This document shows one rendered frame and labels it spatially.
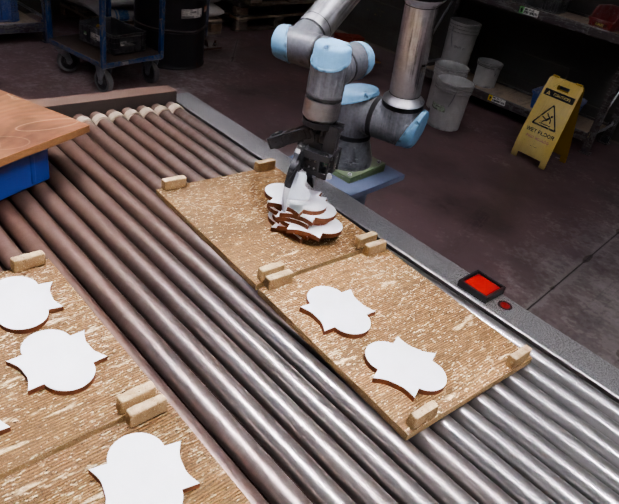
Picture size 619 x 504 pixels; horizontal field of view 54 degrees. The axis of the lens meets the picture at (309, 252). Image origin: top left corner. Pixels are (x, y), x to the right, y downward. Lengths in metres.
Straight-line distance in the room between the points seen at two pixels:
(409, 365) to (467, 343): 0.16
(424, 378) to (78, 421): 0.55
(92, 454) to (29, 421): 0.11
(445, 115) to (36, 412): 4.31
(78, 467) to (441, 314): 0.72
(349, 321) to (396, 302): 0.14
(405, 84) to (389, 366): 0.85
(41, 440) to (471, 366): 0.71
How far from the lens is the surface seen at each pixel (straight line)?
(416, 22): 1.62
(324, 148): 1.27
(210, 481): 0.88
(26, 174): 1.48
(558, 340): 1.35
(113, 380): 0.99
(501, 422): 1.11
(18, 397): 0.99
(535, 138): 4.81
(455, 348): 1.17
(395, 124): 1.70
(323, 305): 1.15
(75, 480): 0.89
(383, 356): 1.08
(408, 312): 1.22
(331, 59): 1.20
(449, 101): 4.91
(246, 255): 1.27
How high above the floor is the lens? 1.65
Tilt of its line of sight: 33 degrees down
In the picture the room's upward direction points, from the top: 11 degrees clockwise
